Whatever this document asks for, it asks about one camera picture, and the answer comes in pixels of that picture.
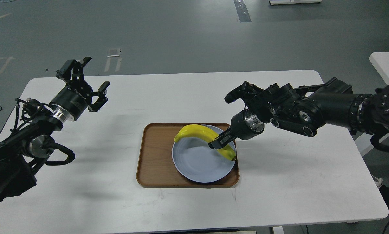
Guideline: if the white object on floor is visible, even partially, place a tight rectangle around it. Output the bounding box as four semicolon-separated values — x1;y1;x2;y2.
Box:
269;0;323;5

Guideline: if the light blue plate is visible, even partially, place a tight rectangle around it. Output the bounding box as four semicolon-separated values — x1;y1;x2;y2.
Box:
172;125;237;183

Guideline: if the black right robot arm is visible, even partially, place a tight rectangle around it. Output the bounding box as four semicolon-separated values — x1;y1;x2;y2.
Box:
209;77;389;153

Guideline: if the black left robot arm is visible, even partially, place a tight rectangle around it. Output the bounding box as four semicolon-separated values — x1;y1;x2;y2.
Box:
0;57;110;202

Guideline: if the yellow banana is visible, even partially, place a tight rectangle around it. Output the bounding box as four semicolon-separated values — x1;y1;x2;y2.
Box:
174;124;237;161

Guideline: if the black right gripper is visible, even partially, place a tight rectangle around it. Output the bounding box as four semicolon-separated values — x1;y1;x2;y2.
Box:
208;110;265;150

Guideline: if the white side table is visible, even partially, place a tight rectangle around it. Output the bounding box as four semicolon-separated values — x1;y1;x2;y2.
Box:
369;52;389;85

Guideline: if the brown wooden tray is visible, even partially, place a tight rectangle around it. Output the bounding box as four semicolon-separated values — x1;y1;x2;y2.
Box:
136;123;240;189

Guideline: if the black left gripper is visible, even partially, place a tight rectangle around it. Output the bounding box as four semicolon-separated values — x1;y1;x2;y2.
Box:
50;57;110;121

